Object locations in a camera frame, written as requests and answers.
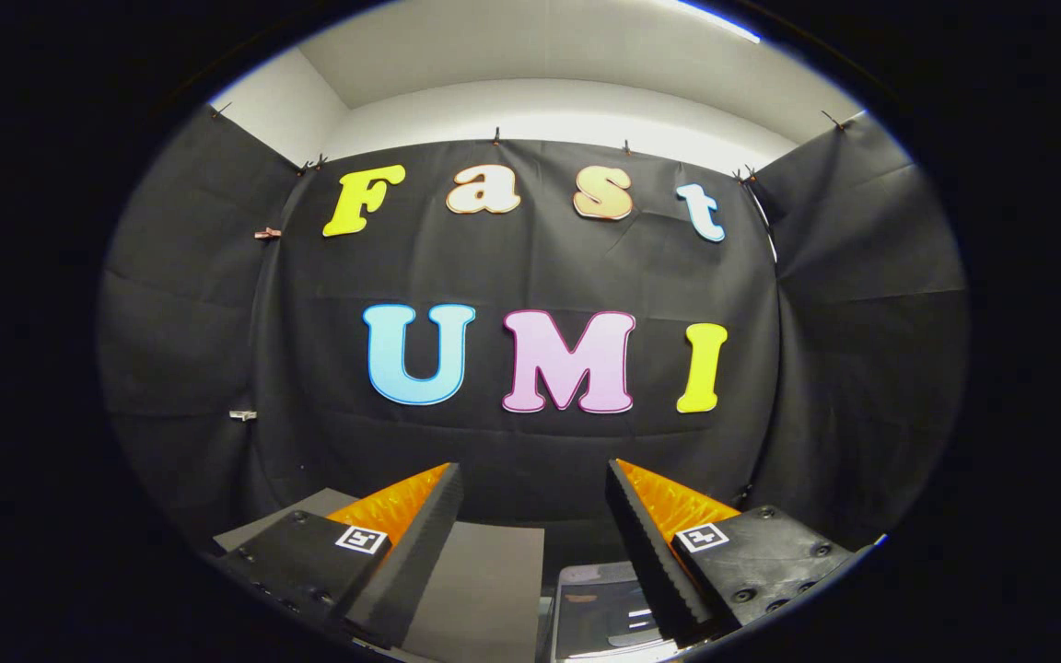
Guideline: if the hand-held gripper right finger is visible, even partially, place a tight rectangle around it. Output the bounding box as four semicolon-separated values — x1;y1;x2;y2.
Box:
605;459;868;647

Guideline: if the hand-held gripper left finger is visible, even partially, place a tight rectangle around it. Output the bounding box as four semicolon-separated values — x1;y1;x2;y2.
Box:
213;462;464;650

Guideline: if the washing machine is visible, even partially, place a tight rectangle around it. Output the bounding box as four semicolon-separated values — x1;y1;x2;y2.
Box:
538;552;690;663

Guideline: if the grey flat board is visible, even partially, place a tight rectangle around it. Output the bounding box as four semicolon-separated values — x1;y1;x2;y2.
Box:
213;488;545;663

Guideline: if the black backdrop cloth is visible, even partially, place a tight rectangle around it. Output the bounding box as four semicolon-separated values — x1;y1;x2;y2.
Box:
98;103;969;553

